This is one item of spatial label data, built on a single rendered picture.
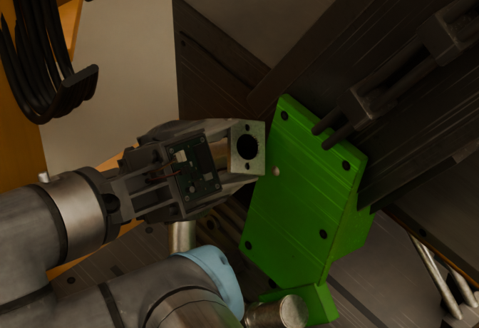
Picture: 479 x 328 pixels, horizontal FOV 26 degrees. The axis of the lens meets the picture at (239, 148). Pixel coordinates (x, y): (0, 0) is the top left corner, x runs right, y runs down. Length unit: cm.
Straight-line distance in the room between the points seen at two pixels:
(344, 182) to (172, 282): 23
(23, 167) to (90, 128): 152
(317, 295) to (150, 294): 27
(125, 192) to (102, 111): 194
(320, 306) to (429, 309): 28
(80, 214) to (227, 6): 39
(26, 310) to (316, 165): 33
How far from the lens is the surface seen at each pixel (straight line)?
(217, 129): 99
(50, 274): 139
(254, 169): 103
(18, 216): 86
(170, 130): 100
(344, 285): 134
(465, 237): 112
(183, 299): 83
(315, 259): 106
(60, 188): 89
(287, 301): 108
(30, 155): 126
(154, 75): 291
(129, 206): 89
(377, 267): 136
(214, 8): 118
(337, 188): 101
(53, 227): 87
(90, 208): 89
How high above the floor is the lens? 199
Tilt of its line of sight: 47 degrees down
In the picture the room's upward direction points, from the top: straight up
